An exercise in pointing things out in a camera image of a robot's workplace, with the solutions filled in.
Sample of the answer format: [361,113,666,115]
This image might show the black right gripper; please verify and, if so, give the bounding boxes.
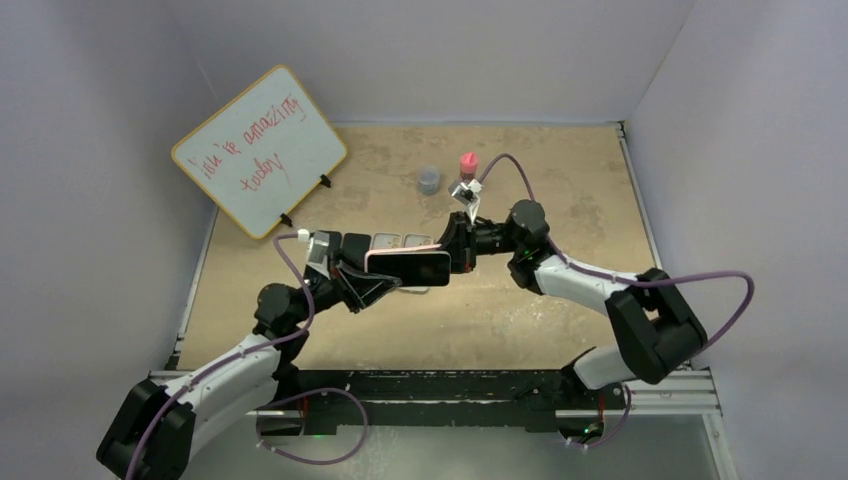
[419,212,523,275]

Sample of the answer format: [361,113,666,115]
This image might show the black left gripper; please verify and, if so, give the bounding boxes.
[289,248,399,325]

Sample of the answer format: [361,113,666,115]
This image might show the phone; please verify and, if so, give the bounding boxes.
[326,231,343,264]
[364,245,452,287]
[341,232,372,271]

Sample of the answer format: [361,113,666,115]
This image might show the beige phone case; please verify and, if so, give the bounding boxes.
[401,234,434,294]

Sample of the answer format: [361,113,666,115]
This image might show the white phone case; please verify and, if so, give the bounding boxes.
[371,232,403,250]

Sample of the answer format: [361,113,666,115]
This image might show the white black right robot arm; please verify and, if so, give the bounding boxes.
[437,199,708,407]

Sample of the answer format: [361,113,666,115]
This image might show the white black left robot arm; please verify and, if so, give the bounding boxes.
[95,261,401,479]

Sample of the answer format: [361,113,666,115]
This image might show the clear plastic cup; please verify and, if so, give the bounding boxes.
[417,165,441,196]

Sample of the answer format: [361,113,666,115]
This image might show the pink capped marker jar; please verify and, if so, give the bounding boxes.
[459,152,479,184]

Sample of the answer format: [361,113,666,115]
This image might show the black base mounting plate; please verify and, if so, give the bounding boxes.
[275,369,627,436]

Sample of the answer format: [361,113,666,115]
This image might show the yellow framed whiteboard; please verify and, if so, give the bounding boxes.
[171,65,347,239]

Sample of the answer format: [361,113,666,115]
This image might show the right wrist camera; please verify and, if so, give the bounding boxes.
[448,179,483,223]

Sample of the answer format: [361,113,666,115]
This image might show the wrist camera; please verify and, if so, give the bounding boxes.
[306,230,332,278]
[448,179,483,223]

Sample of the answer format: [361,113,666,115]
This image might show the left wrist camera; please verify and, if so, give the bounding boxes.
[306,230,332,278]

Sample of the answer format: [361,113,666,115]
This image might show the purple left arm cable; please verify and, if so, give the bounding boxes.
[122,230,317,480]

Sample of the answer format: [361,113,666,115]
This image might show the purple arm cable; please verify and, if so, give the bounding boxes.
[478,153,757,359]
[122,230,317,480]

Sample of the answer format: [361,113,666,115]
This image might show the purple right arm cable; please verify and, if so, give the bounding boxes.
[478,153,757,359]

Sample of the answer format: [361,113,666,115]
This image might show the aluminium table edge rail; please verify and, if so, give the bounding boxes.
[615,120,663,269]

